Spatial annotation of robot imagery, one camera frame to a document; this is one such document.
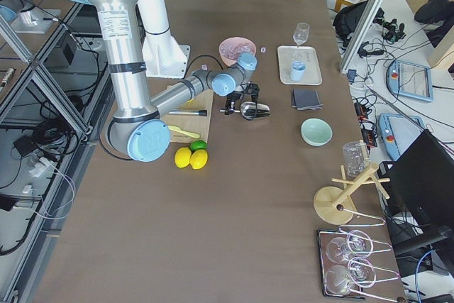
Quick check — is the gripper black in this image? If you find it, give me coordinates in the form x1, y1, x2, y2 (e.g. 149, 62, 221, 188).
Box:
224, 82, 260, 115

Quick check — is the metal ice scoop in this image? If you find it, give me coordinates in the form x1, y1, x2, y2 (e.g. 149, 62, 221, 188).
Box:
220, 101, 270, 121

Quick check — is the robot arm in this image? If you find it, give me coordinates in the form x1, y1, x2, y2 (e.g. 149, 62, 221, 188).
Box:
71, 0, 257, 162

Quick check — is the pink bowl of ice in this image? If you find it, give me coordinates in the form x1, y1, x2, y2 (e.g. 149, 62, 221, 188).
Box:
218, 37, 257, 66

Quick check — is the blue plastic cup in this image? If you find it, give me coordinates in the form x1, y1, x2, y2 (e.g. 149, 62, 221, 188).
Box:
289, 60, 306, 82

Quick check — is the steel muddler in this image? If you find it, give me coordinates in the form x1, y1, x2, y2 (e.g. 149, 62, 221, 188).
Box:
168, 109, 208, 117

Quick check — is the bamboo cutting board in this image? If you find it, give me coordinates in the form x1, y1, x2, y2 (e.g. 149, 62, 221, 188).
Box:
162, 89, 214, 142

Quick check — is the green lime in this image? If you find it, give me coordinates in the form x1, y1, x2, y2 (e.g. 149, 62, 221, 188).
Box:
189, 140, 207, 152

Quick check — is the yellow plastic knife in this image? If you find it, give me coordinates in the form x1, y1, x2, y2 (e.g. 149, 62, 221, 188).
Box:
167, 125, 200, 139

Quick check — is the yellow lemon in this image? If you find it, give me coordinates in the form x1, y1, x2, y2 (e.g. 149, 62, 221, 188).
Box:
174, 147, 192, 168
189, 149, 208, 170

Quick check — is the cream serving tray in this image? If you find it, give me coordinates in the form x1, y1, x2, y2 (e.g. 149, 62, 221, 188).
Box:
277, 45, 322, 86

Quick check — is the green bowl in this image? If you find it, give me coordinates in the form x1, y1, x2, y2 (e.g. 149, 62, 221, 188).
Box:
301, 118, 333, 147

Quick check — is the clear wine glass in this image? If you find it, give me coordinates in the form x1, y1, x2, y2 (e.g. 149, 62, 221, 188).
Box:
293, 23, 310, 47

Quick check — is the glass on wooden stand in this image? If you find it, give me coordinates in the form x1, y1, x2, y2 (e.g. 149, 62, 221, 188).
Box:
343, 141, 366, 177

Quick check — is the wooden glass holder stand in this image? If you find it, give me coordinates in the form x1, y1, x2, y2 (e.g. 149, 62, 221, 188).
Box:
314, 140, 390, 226

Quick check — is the black bag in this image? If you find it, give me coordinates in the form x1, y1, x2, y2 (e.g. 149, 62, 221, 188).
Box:
333, 1, 368, 50

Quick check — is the blue teach pendant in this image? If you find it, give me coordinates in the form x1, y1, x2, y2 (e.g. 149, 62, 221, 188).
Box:
378, 114, 424, 161
386, 60, 433, 102

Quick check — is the lying wine glass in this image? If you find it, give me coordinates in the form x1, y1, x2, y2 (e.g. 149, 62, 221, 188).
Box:
323, 257, 377, 296
326, 230, 373, 264

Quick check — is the computer monitor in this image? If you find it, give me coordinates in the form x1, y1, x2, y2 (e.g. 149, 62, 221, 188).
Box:
378, 130, 453, 263

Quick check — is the aluminium frame post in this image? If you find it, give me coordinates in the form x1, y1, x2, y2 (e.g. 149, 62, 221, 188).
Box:
339, 0, 383, 75

